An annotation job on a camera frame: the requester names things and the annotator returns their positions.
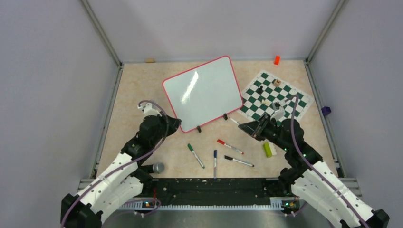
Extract black chess piece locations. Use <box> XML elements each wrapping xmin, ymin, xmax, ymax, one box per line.
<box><xmin>256</xmin><ymin>86</ymin><xmax>263</xmax><ymax>94</ymax></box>

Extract green cap whiteboard marker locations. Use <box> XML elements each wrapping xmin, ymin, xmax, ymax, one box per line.
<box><xmin>187</xmin><ymin>143</ymin><xmax>205</xmax><ymax>169</ymax></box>

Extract black grey microphone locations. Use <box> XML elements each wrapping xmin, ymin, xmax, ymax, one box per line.
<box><xmin>139</xmin><ymin>162</ymin><xmax>165</xmax><ymax>174</ymax></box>

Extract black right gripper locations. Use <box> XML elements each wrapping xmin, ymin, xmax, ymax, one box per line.
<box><xmin>239</xmin><ymin>113</ymin><xmax>290</xmax><ymax>151</ymax></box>

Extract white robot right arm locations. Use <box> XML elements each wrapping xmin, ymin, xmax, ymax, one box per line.
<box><xmin>238</xmin><ymin>114</ymin><xmax>390</xmax><ymax>228</ymax></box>

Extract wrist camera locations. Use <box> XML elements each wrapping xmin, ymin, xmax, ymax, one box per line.
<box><xmin>271</xmin><ymin>101</ymin><xmax>286</xmax><ymax>121</ymax></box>
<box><xmin>137</xmin><ymin>103</ymin><xmax>161</xmax><ymax>116</ymax></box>

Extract black cap whiteboard marker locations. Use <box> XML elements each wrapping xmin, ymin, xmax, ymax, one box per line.
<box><xmin>224</xmin><ymin>155</ymin><xmax>255</xmax><ymax>167</ymax></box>

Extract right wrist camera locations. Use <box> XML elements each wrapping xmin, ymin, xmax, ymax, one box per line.
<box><xmin>271</xmin><ymin>101</ymin><xmax>286</xmax><ymax>121</ymax></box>

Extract orange block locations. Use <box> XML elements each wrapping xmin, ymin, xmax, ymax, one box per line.
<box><xmin>274</xmin><ymin>56</ymin><xmax>281</xmax><ymax>66</ymax></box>

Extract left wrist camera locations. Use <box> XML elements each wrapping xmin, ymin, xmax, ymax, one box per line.
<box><xmin>137</xmin><ymin>103</ymin><xmax>161</xmax><ymax>116</ymax></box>

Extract blue cap whiteboard marker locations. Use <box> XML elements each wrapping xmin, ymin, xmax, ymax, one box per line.
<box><xmin>213</xmin><ymin>150</ymin><xmax>217</xmax><ymax>179</ymax></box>

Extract green white chessboard mat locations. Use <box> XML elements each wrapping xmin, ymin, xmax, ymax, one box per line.
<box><xmin>238</xmin><ymin>70</ymin><xmax>314</xmax><ymax>124</ymax></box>

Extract purple block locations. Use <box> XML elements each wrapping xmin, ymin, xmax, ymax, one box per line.
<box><xmin>321</xmin><ymin>106</ymin><xmax>332</xmax><ymax>116</ymax></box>

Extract red cap whiteboard marker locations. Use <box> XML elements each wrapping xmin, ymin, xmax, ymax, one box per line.
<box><xmin>217</xmin><ymin>139</ymin><xmax>244</xmax><ymax>155</ymax></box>

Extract wooden cube on chessboard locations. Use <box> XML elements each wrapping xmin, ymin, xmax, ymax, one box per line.
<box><xmin>273</xmin><ymin>79</ymin><xmax>282</xmax><ymax>87</ymax></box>

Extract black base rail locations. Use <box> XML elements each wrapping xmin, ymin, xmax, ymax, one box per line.
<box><xmin>119</xmin><ymin>177</ymin><xmax>311</xmax><ymax>211</ymax></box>

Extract pink framed whiteboard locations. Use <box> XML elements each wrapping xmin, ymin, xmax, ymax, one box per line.
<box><xmin>162</xmin><ymin>56</ymin><xmax>243</xmax><ymax>133</ymax></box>

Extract green white toy brick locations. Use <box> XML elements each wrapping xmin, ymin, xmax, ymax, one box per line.
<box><xmin>263</xmin><ymin>142</ymin><xmax>277</xmax><ymax>158</ymax></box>

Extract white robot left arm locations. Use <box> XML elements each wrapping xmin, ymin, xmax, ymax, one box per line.
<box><xmin>60</xmin><ymin>114</ymin><xmax>182</xmax><ymax>228</ymax></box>

